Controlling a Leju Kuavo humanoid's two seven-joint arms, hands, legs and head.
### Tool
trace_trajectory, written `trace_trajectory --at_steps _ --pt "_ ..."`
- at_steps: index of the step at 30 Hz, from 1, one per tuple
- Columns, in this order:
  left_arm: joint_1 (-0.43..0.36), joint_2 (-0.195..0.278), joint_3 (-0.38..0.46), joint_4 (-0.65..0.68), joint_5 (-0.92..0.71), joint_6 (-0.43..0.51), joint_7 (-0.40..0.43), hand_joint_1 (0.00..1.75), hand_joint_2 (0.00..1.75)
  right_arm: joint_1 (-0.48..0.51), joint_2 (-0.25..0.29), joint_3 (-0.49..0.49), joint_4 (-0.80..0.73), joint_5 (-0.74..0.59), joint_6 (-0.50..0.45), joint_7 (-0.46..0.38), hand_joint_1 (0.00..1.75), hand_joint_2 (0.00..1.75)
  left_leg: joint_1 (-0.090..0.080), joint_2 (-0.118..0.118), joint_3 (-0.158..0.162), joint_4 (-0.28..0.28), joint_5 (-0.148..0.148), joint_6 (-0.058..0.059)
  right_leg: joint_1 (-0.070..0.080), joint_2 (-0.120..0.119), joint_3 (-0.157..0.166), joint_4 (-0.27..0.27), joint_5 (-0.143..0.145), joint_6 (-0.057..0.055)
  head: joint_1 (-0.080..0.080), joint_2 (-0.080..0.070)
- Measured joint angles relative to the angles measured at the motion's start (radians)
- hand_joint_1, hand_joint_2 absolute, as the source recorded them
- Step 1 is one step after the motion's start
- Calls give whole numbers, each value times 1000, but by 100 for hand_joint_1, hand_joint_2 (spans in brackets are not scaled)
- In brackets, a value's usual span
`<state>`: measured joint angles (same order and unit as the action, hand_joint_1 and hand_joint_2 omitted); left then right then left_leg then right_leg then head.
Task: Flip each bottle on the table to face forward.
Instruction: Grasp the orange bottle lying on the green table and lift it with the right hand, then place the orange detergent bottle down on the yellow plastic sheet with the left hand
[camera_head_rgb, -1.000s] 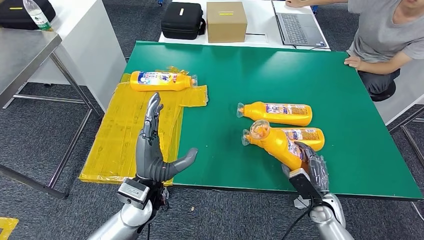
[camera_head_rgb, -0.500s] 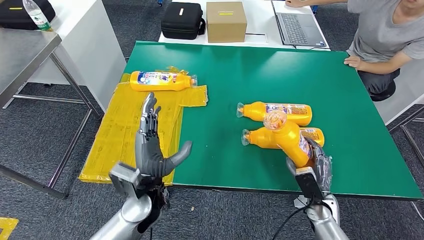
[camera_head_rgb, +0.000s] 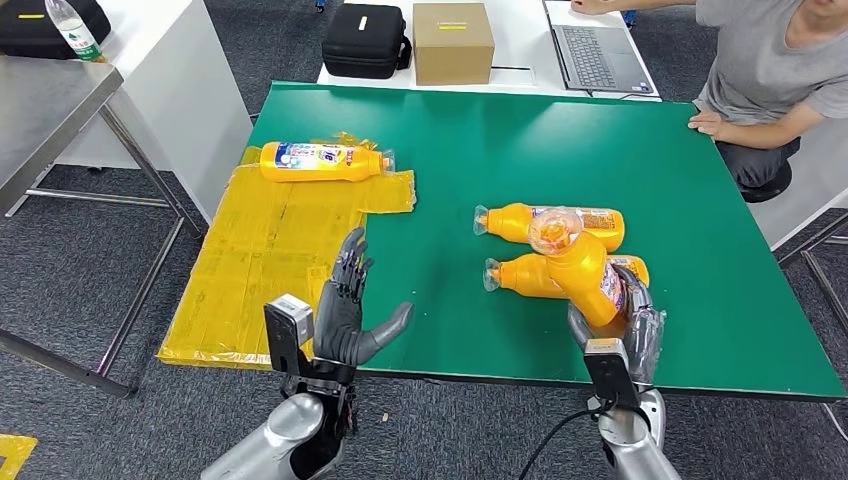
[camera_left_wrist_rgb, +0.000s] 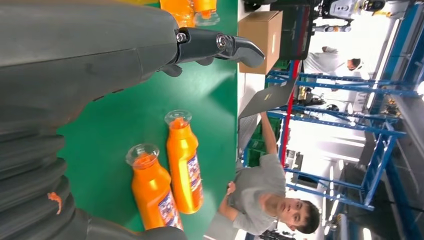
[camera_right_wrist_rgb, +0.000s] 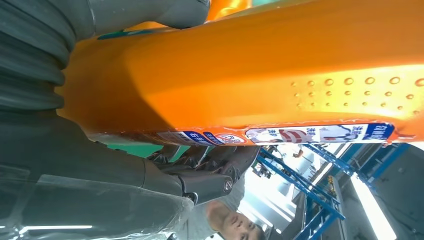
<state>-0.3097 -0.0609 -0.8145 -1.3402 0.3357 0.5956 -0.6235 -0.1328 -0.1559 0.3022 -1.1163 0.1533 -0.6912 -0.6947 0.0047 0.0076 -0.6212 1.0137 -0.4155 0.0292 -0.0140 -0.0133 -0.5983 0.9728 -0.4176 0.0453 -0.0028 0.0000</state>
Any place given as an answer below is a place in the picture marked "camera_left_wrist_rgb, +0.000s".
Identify white machine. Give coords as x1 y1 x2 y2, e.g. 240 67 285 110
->
319 0 395 21

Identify dark crate stack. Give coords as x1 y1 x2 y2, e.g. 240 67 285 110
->
269 1 314 61

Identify black zip case with strap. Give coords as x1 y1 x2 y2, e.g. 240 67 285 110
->
243 0 276 12

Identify person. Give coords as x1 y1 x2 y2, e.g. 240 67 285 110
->
216 111 322 237
303 46 371 81

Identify green plastic crates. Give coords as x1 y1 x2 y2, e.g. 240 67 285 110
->
246 115 282 168

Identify brown cardboard box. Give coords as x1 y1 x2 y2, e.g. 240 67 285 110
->
237 10 284 75

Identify white desk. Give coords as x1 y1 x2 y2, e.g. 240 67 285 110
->
237 0 267 117

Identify grey laptop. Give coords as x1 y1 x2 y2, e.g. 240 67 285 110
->
237 79 298 158

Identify blue and red shelf rack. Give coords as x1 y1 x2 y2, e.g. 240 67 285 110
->
264 59 420 213

